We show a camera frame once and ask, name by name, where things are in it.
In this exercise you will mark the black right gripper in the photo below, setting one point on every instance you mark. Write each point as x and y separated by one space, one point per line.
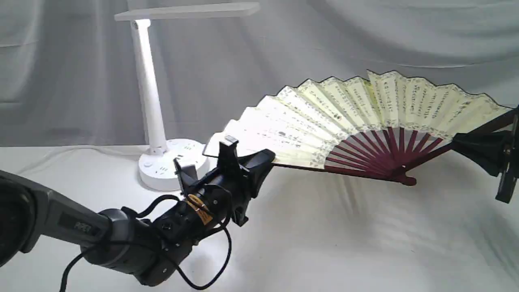
496 153

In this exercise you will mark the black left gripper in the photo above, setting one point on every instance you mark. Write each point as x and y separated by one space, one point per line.
227 197

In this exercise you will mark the paper folding fan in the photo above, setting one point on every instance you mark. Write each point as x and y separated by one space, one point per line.
377 128

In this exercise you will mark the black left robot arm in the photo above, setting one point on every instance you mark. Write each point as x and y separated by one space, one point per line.
149 245

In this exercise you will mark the white desk lamp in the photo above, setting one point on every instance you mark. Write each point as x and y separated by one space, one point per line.
156 165

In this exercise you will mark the grey backdrop curtain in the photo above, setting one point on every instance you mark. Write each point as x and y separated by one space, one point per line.
68 72

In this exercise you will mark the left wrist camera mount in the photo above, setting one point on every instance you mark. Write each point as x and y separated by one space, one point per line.
227 161

